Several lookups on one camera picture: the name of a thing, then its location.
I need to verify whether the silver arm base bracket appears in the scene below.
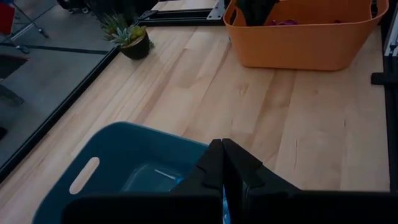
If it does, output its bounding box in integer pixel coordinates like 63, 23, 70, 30
206, 0, 227, 21

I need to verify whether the purple Skittles candy packet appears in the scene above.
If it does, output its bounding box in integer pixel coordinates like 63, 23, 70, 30
269, 19, 299, 27

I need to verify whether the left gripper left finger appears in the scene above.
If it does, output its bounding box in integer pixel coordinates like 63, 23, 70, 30
170, 139, 224, 195

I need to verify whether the teal plastic bin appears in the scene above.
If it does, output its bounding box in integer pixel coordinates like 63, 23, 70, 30
30, 121, 210, 224

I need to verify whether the orange plastic bin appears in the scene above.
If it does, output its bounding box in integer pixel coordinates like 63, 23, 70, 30
223, 0, 389, 72

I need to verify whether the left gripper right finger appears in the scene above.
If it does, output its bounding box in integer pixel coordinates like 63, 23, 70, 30
223, 139, 299, 224

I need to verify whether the red storage bin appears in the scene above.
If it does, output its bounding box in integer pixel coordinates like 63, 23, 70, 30
0, 2, 16, 35

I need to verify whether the potted succulent plant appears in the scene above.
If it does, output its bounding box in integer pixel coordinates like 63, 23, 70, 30
101, 12, 155, 60

